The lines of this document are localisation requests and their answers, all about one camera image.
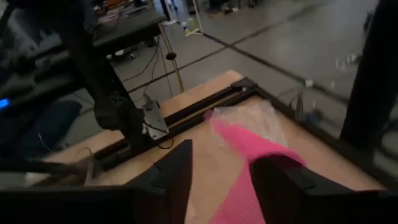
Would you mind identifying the clear plastic bag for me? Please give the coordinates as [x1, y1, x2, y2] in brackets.
[206, 100, 292, 150]

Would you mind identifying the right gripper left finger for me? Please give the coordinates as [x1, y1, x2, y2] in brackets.
[124, 139, 193, 224]

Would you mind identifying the black desk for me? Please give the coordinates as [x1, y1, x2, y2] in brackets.
[92, 7, 168, 57]

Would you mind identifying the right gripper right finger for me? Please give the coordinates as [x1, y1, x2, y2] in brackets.
[249, 155, 353, 224]

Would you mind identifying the pink elastic bandage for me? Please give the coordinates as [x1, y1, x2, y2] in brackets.
[203, 110, 307, 224]

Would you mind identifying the white stand frame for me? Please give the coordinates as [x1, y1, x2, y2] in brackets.
[185, 0, 205, 37]

